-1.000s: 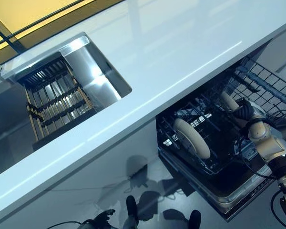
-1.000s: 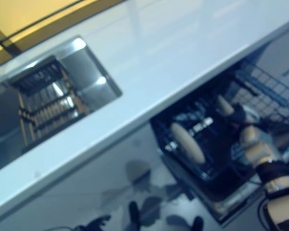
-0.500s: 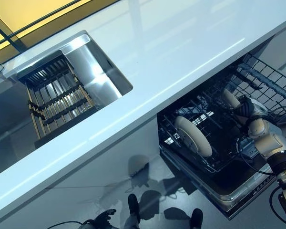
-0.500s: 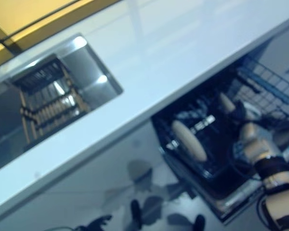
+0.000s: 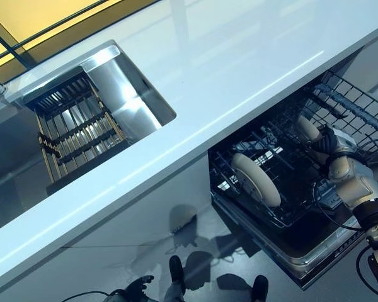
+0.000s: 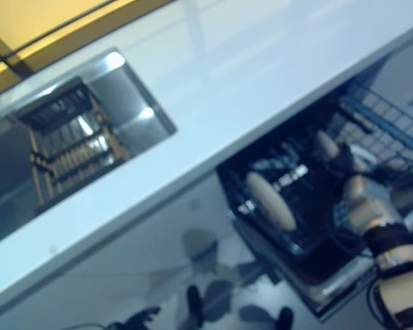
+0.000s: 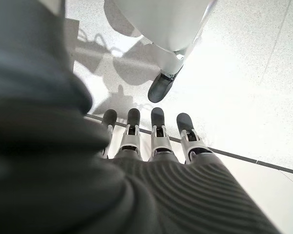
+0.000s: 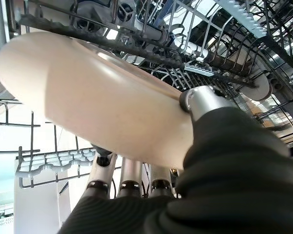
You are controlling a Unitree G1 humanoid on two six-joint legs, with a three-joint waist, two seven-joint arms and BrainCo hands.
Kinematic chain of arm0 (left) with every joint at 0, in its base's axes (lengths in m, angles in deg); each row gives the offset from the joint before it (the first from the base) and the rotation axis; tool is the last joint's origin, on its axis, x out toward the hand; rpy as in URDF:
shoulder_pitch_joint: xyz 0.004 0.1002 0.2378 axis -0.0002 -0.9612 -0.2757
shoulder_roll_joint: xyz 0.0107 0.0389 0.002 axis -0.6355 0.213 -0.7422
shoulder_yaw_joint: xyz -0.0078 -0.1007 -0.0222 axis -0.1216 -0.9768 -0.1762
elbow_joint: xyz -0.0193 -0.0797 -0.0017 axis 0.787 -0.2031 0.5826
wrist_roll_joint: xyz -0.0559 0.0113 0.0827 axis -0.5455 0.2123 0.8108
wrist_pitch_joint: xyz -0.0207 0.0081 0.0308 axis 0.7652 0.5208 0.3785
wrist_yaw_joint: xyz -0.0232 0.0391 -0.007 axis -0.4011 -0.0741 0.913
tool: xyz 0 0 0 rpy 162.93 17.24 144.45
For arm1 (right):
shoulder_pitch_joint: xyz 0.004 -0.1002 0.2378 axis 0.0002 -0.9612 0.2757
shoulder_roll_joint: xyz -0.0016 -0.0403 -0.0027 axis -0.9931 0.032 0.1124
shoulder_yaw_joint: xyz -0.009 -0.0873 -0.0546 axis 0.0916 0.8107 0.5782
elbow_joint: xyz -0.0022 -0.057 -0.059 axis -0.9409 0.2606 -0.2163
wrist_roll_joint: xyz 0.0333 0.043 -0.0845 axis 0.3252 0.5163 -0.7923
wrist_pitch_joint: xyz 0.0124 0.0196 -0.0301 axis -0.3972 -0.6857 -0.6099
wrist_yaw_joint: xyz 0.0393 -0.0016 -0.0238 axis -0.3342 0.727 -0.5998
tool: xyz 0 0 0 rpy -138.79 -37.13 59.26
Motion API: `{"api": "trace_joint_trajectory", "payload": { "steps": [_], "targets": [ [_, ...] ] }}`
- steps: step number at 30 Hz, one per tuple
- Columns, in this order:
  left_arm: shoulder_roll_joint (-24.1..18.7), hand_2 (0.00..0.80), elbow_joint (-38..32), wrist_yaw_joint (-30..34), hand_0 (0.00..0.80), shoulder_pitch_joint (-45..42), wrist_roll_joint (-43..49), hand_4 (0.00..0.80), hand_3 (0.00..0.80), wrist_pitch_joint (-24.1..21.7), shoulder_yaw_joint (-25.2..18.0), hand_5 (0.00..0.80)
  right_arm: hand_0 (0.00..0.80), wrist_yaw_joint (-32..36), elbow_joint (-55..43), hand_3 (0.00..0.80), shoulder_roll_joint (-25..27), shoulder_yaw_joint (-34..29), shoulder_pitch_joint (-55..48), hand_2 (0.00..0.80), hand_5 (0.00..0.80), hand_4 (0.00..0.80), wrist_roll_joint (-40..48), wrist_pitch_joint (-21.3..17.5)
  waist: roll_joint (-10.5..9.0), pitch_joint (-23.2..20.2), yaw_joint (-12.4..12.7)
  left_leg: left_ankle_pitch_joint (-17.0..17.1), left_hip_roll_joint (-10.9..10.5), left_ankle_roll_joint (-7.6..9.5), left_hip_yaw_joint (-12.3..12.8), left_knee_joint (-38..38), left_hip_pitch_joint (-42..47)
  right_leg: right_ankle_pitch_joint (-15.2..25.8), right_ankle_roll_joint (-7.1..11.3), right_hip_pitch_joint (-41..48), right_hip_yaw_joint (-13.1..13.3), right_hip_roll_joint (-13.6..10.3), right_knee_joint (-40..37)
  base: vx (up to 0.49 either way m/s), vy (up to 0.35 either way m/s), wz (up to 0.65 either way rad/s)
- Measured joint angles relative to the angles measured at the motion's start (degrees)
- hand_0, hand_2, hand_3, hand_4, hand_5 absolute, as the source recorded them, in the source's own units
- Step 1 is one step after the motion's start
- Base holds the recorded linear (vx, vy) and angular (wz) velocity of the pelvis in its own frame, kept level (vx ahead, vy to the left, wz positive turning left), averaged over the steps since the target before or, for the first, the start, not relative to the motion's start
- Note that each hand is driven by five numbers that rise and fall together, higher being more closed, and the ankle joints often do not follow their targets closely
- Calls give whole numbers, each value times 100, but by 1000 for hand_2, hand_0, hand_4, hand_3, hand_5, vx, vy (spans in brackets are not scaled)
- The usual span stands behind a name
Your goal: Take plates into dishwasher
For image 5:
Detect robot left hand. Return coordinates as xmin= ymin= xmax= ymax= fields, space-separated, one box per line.
xmin=111 ymin=275 xmax=155 ymax=302

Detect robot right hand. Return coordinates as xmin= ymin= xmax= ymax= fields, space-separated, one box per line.
xmin=311 ymin=125 xmax=339 ymax=158

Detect cream round plate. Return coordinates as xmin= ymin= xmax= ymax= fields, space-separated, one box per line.
xmin=231 ymin=152 xmax=283 ymax=209
xmin=295 ymin=114 xmax=323 ymax=146

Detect open built-in dishwasher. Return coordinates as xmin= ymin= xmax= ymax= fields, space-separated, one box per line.
xmin=207 ymin=47 xmax=378 ymax=291

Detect black robot left foot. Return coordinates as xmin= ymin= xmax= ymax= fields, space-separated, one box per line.
xmin=169 ymin=255 xmax=186 ymax=302

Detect black robot foot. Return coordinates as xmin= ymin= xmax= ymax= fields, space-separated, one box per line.
xmin=253 ymin=274 xmax=270 ymax=299
xmin=169 ymin=255 xmax=186 ymax=302

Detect white glossy cabinet door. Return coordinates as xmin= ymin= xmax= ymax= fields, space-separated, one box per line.
xmin=0 ymin=216 xmax=99 ymax=302
xmin=81 ymin=152 xmax=213 ymax=253
xmin=339 ymin=31 xmax=378 ymax=92

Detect black robot right foot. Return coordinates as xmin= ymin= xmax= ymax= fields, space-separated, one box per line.
xmin=253 ymin=274 xmax=270 ymax=299

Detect black sink drying rack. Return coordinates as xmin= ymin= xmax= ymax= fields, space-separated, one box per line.
xmin=24 ymin=66 xmax=135 ymax=196

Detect stainless steel sink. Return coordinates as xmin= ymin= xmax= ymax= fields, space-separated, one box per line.
xmin=0 ymin=40 xmax=178 ymax=237

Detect black wire dishwasher plate rack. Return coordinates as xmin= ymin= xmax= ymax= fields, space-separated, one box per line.
xmin=209 ymin=121 xmax=360 ymax=228

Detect black wire dishwasher cup basket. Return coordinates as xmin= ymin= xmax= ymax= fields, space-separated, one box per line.
xmin=301 ymin=69 xmax=378 ymax=152

